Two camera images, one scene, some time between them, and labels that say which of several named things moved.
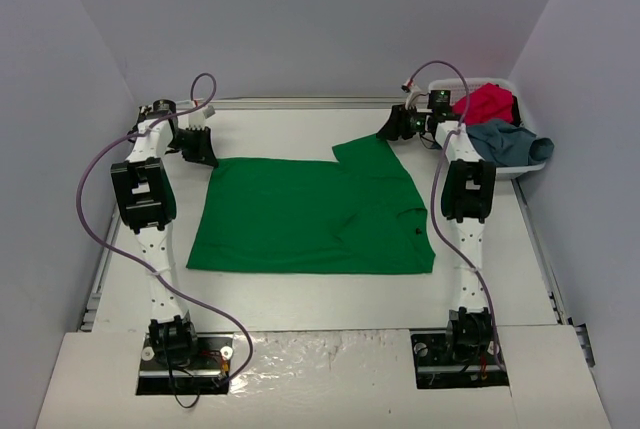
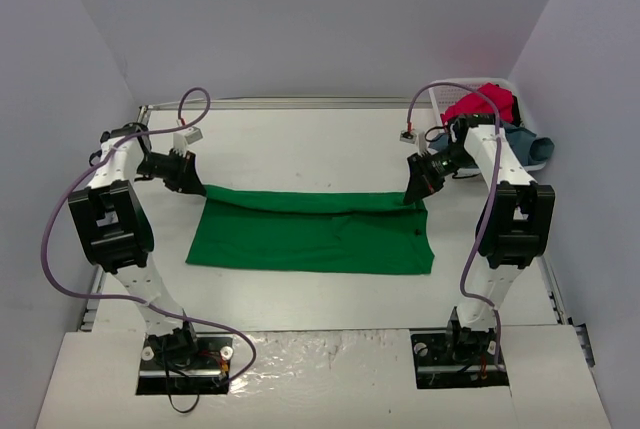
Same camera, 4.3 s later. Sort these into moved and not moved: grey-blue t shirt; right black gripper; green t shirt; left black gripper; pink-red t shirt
Moved: left black gripper; right black gripper; green t shirt
Not moved: grey-blue t shirt; pink-red t shirt
